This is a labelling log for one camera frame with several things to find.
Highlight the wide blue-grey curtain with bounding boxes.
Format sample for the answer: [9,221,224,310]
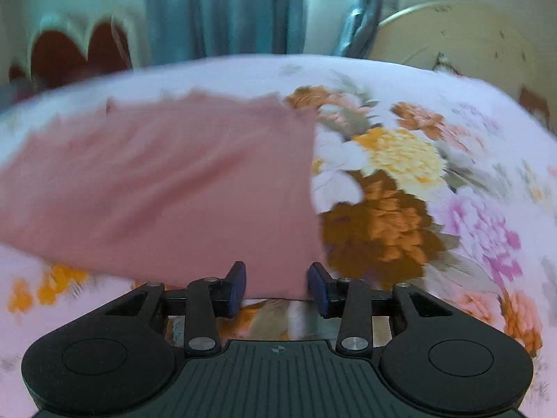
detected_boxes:
[143,0,309,61]

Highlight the tied blue-grey curtain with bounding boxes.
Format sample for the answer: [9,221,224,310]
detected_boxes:
[337,0,398,59]

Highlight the brown patterned pillow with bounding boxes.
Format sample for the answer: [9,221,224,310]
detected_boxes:
[518,87,551,116]

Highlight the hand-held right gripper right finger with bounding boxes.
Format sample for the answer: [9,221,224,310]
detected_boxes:
[306,262,454,355]

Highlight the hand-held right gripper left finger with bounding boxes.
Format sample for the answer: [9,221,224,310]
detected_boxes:
[105,261,249,356]

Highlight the pink sweatshirt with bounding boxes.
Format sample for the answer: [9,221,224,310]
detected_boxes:
[0,89,325,302]

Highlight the cream round headboard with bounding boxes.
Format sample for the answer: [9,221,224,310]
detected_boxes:
[368,2,557,135]

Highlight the floral bed sheet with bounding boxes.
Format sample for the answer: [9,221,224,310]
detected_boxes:
[0,53,557,418]

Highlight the red scalloped headboard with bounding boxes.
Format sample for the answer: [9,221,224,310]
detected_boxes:
[9,17,135,93]

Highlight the small floral pillow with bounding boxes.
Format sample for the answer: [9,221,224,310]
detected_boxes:
[433,52,462,75]

